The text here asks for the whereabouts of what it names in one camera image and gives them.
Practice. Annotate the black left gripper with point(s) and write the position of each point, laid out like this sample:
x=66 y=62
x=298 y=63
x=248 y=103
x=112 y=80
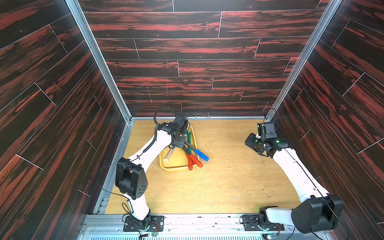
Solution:
x=180 y=145

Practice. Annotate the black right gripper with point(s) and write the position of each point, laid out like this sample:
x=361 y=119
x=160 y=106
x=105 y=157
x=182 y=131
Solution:
x=253 y=144

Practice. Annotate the yellow plastic storage tray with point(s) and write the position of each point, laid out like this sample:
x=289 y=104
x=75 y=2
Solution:
x=178 y=160

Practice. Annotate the steel hoe blue grip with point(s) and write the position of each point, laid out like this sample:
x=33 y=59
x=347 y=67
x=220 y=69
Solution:
x=199 y=153

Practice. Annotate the wooden handle hoe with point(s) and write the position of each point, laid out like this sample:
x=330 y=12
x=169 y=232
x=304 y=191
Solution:
x=168 y=155

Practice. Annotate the black hoe red grip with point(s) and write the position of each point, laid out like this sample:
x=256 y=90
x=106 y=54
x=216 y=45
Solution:
x=195 y=160

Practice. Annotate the green hoe red grip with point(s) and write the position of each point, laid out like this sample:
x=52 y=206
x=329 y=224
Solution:
x=189 y=156

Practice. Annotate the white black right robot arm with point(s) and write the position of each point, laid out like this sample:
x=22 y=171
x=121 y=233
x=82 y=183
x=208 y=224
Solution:
x=318 y=211

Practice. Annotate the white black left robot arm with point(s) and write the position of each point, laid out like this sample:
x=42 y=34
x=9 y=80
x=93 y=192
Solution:
x=131 y=177

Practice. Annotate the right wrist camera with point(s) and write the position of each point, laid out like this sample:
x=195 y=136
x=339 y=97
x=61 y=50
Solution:
x=267 y=131

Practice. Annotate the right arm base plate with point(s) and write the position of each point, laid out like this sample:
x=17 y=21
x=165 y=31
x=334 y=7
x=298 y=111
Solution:
x=256 y=223

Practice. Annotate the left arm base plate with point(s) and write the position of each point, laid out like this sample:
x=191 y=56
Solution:
x=153 y=223

